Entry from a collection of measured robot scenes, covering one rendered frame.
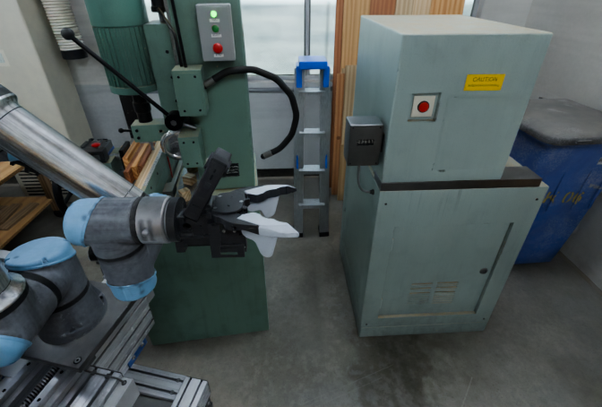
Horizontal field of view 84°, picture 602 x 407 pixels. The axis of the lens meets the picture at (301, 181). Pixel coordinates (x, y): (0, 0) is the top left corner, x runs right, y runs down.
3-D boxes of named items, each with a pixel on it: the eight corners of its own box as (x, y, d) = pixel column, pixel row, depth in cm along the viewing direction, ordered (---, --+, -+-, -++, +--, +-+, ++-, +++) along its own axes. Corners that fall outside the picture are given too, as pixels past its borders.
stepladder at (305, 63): (292, 226, 245) (289, 55, 195) (327, 225, 246) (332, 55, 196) (293, 239, 231) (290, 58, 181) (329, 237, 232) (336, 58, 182)
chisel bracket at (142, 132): (140, 139, 136) (134, 119, 132) (176, 136, 138) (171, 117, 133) (135, 146, 130) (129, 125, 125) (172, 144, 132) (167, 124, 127)
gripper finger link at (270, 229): (299, 261, 48) (251, 241, 53) (299, 226, 46) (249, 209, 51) (287, 272, 46) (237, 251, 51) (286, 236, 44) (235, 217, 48)
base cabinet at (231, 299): (168, 277, 202) (139, 176, 165) (264, 266, 209) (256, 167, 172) (150, 346, 164) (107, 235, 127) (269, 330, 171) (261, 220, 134)
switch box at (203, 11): (205, 57, 111) (197, 3, 102) (236, 56, 112) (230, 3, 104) (203, 61, 105) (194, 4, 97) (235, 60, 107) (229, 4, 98)
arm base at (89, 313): (76, 350, 76) (60, 322, 71) (21, 337, 79) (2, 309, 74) (120, 297, 89) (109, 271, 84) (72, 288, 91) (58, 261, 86)
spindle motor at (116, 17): (120, 84, 129) (94, -8, 113) (167, 82, 131) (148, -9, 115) (104, 98, 114) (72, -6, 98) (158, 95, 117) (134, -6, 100)
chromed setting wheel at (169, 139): (165, 159, 127) (157, 128, 120) (198, 157, 128) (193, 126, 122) (163, 162, 124) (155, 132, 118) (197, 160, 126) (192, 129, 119)
